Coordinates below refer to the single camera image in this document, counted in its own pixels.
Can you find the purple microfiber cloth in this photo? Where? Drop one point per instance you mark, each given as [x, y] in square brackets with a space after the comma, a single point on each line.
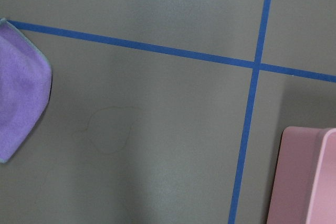
[26, 78]

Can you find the pink plastic tray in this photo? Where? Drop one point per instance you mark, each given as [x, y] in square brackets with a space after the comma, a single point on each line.
[304, 184]

